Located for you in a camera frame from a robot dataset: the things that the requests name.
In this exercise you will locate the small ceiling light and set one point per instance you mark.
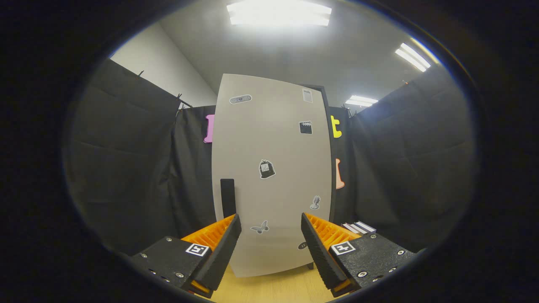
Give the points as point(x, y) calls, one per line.
point(361, 101)

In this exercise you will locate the dark blue cover book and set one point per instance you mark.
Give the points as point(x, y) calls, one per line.
point(367, 226)

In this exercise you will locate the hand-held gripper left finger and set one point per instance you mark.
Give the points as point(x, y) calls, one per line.
point(223, 252)

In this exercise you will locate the long ceiling light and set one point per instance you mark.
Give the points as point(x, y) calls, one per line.
point(412, 57)

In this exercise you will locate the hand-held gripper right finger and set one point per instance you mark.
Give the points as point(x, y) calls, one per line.
point(320, 252)

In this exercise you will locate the black backdrop cloth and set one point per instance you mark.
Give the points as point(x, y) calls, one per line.
point(126, 160)

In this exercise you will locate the large ceiling light panel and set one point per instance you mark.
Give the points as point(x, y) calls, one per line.
point(278, 12)

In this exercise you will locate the brown cover book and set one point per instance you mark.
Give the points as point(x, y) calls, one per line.
point(348, 228)

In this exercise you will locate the beige cabinet door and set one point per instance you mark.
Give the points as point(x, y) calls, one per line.
point(273, 139)

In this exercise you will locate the dark grey cabinet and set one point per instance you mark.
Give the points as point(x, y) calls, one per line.
point(324, 90)

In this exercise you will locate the grey cover book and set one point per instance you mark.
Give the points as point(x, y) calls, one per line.
point(358, 227)

